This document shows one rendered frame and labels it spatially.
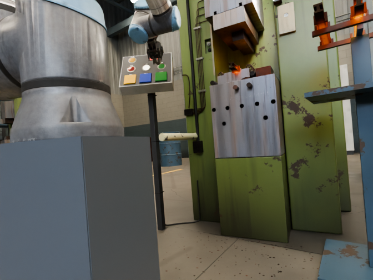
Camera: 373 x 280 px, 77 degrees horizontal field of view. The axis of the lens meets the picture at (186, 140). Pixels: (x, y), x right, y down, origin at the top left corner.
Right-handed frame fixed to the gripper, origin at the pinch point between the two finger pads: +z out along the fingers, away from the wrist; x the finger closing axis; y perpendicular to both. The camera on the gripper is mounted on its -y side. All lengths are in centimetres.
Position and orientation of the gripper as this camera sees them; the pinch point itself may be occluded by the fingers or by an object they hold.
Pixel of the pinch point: (157, 61)
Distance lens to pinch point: 147.9
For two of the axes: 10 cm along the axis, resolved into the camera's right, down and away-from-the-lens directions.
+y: 0.4, 8.6, -5.1
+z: 0.8, 5.0, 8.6
